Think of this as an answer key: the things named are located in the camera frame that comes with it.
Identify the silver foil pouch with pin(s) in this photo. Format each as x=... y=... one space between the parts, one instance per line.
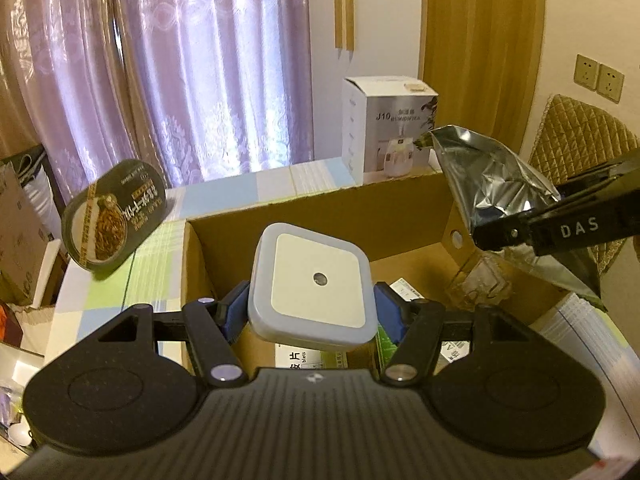
x=489 y=181

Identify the clear packaged white pad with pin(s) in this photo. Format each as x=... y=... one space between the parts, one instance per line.
x=479 y=282

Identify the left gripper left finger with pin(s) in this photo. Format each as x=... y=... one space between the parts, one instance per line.
x=212 y=326

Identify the white humidifier box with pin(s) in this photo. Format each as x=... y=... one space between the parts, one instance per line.
x=383 y=117

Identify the large brown cardboard box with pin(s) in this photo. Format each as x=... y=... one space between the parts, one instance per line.
x=409 y=228

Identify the checked tablecloth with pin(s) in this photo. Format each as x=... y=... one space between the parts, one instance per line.
x=152 y=275

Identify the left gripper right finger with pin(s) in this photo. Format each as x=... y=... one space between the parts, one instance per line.
x=406 y=367

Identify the green tall medicine box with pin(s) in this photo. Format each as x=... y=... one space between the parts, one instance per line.
x=384 y=349

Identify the dark oval noodle bowl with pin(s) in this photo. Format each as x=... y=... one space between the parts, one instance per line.
x=106 y=222

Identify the wall power socket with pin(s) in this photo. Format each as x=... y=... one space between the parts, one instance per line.
x=594 y=76

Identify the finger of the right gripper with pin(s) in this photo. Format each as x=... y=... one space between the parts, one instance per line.
x=504 y=232
x=592 y=177

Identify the white narrow medicine box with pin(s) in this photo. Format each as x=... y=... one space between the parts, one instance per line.
x=428 y=328

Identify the white square night light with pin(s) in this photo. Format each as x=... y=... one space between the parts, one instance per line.
x=311 y=290

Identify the brown cardboard carton stack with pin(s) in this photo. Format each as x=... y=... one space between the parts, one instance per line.
x=32 y=263

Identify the purple sheer curtain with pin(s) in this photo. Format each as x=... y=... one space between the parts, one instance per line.
x=199 y=89

